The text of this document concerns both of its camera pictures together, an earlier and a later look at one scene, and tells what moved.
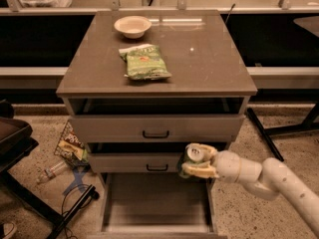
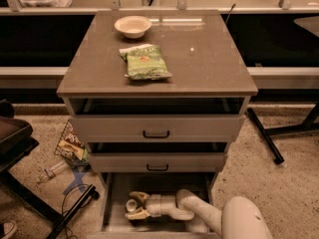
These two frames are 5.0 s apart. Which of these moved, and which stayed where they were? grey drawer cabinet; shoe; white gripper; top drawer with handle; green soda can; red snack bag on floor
Moved: green soda can; white gripper
Stayed: shoe; grey drawer cabinet; top drawer with handle; red snack bag on floor
